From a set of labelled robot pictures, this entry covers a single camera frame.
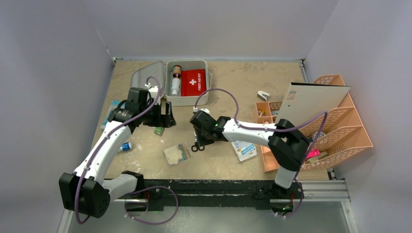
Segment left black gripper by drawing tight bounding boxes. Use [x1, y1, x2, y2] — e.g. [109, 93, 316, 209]
[139, 101, 175, 128]

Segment beige gauze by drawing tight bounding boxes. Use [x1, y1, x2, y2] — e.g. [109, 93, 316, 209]
[163, 144, 191, 166]

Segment white plastic bottle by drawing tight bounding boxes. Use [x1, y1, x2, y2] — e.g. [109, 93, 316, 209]
[171, 77, 181, 97]

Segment blue white mask packet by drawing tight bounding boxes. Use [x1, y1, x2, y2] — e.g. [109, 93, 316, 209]
[231, 141, 257, 162]

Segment red first aid pouch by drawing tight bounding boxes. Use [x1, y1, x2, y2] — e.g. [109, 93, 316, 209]
[181, 69, 206, 97]

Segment brown bottle orange cap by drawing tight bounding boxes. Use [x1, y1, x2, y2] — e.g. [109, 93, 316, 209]
[172, 65, 182, 79]

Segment light blue wipes packet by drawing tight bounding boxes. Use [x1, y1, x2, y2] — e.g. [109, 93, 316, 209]
[100, 100, 125, 130]

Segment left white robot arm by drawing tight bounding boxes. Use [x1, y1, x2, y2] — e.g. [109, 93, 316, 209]
[58, 86, 176, 218]

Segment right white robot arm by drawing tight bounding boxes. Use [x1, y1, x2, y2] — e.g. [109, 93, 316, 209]
[190, 110, 310, 198]

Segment small green medicine box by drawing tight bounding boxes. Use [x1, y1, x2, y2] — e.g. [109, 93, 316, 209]
[154, 127, 165, 136]

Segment blue white ointment tube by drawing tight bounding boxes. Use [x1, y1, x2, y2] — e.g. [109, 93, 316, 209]
[119, 142, 133, 152]

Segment grey open storage case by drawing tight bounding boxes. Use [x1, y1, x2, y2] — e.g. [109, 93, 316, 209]
[130, 59, 213, 107]

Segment orange compartment tray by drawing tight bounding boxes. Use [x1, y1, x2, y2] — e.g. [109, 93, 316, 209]
[254, 101, 282, 173]

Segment white board folder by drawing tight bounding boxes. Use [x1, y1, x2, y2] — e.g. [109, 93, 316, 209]
[275, 83, 351, 126]

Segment pink highlighter marker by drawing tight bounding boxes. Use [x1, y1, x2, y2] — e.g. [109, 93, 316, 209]
[306, 149, 320, 160]

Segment orange plastic file rack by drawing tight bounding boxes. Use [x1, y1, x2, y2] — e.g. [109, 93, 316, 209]
[303, 93, 373, 170]

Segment black handled scissors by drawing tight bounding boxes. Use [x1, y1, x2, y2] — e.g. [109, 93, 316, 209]
[191, 137, 205, 152]

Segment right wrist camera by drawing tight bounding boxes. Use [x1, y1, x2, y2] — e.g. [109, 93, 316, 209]
[192, 107, 210, 116]

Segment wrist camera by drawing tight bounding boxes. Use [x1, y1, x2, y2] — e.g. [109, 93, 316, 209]
[192, 107, 210, 116]
[145, 83, 163, 105]

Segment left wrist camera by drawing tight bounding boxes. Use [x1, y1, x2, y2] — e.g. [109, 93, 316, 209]
[145, 83, 163, 105]

